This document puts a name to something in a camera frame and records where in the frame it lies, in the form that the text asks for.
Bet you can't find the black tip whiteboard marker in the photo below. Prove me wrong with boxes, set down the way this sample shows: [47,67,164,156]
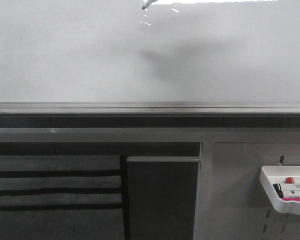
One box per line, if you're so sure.
[141,0,157,10]

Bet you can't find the grey metal support panel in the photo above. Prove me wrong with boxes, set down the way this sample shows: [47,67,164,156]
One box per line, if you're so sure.
[127,156,200,240]

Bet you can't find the grey fabric organizer black stripes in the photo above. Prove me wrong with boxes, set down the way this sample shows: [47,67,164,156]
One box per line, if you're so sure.
[0,156,130,240]

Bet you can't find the black cap marker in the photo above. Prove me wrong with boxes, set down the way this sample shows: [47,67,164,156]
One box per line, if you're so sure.
[271,182,300,198]

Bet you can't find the red cap marker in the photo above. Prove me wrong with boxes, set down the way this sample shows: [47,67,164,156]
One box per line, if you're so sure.
[285,176,300,185]

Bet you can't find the white plastic marker tray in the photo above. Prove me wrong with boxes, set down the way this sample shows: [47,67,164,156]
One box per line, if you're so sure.
[259,165,300,216]

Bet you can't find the pink eraser in tray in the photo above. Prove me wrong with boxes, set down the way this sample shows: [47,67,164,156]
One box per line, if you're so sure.
[282,197,300,202]

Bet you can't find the white whiteboard with aluminium frame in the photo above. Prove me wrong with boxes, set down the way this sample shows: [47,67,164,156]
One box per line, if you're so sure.
[0,0,300,115]

